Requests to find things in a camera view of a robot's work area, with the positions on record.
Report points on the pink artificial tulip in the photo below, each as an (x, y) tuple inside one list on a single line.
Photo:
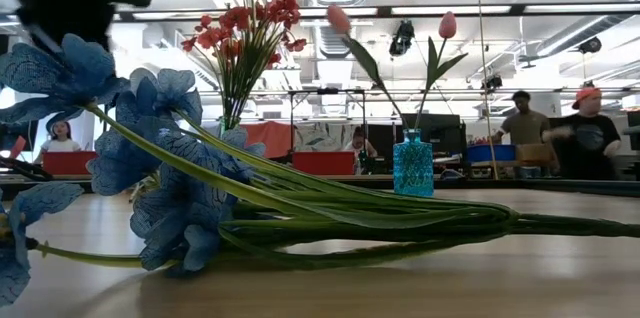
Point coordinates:
[(339, 19), (447, 25)]

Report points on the blue artificial flower bunch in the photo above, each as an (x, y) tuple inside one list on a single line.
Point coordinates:
[(300, 198)]

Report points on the green glass vase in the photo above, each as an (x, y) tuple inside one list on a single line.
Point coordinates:
[(229, 122)]

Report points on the blue glass vase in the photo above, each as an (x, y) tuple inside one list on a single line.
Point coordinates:
[(412, 168)]

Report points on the person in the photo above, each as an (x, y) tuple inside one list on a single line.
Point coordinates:
[(60, 145), (590, 143), (360, 148), (525, 125)]

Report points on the red plastic bin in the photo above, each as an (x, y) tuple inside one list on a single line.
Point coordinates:
[(67, 164), (322, 163)]

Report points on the orange cloth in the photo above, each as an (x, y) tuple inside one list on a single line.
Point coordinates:
[(270, 138)]

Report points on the black ceiling-hung device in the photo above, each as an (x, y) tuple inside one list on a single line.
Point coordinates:
[(402, 38), (590, 45)]

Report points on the black monitor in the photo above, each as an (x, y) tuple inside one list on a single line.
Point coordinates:
[(445, 133)]

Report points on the thin vertical rod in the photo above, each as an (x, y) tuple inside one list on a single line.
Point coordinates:
[(484, 58)]

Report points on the blue plastic bin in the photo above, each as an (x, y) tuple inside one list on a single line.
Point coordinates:
[(487, 153)]

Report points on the black overhead beam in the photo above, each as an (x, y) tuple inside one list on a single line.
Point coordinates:
[(520, 9)]

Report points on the brown cardboard box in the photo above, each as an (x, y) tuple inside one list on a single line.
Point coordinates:
[(534, 153)]

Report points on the black background table frame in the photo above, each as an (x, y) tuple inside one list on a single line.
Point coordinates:
[(327, 91)]

